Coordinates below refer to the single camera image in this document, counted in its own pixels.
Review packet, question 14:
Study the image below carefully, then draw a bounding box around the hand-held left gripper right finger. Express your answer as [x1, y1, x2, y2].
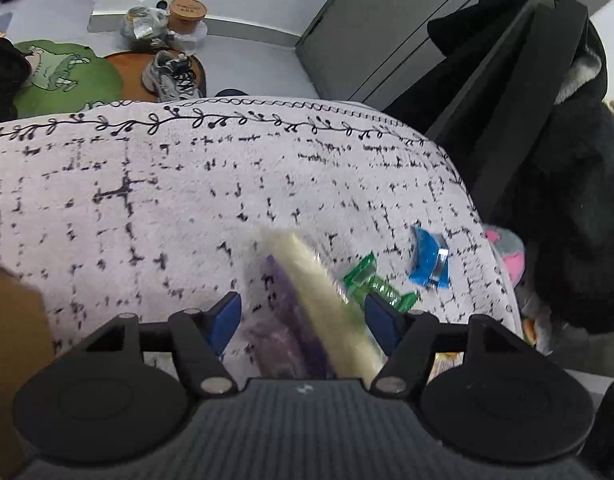
[365, 294, 543, 393]

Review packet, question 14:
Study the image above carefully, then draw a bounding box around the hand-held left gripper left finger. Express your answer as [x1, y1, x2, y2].
[62, 292, 242, 398]

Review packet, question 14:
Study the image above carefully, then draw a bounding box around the cream white snack packet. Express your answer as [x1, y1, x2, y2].
[242, 227, 388, 381]

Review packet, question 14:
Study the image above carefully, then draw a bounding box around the brown cardboard box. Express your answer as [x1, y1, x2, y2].
[0, 257, 55, 480]

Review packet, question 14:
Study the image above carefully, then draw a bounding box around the green snack packet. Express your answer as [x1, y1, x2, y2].
[343, 252, 419, 311]

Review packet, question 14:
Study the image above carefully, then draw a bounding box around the blue snack packet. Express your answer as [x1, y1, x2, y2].
[408, 226, 450, 289]

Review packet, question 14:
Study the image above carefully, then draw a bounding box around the white black-patterned blanket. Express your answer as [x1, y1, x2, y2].
[0, 96, 524, 391]

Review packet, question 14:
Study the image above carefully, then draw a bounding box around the pink plush toy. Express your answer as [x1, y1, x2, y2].
[484, 227, 527, 291]

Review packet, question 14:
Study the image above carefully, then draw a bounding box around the black fleece jacket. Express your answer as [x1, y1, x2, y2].
[467, 75, 614, 336]

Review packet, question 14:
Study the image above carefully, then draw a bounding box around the grey sneaker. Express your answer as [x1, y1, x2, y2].
[142, 50, 200, 102]

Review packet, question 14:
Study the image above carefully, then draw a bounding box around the green cartoon cushion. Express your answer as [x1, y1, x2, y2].
[12, 40, 125, 120]

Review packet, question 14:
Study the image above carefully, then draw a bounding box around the brown round mat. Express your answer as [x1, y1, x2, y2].
[104, 51, 207, 103]

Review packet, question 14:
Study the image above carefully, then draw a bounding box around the clear plastic bag with items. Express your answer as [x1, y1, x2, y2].
[119, 5, 170, 53]

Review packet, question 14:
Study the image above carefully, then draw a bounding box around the black coat with pale lining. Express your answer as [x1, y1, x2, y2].
[427, 0, 608, 111]

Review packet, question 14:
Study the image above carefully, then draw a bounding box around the brown round tub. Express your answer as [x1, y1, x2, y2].
[167, 0, 209, 36]

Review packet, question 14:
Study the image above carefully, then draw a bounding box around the black clothing pile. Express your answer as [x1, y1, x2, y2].
[0, 27, 32, 123]

